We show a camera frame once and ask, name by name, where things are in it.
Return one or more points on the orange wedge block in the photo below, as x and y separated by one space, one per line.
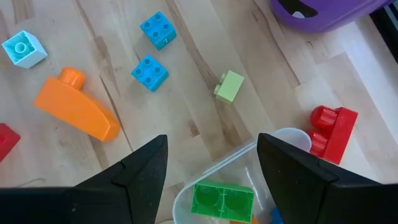
245 221

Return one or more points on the dark red cube brick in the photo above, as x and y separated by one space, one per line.
7 141

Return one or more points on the green two-stud brick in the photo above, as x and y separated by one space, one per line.
222 202

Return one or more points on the blue plastic piece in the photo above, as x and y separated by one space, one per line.
274 217

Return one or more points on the pale teal square brick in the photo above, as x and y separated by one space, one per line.
23 49

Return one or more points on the purple bucket with face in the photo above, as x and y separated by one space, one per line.
326 21

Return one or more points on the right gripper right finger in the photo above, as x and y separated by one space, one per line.
326 205

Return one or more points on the orange sloped brick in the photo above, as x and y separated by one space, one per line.
74 109

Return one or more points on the pale green small brick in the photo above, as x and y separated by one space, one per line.
230 87

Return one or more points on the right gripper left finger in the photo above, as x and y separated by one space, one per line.
93 205

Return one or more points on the clear plastic container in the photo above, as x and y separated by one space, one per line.
236 168

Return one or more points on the blue four-stud brick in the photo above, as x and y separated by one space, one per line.
158 29
150 73

